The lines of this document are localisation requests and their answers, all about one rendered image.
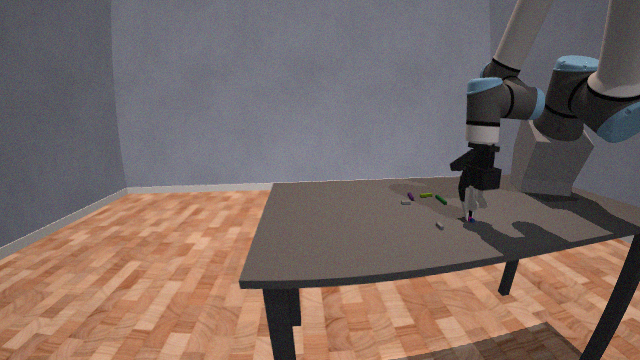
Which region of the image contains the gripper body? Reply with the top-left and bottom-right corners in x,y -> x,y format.
461,142 -> 502,191

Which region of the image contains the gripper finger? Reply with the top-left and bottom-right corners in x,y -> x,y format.
458,175 -> 478,221
469,188 -> 488,218

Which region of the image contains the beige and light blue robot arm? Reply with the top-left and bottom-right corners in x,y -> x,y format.
465,0 -> 640,145

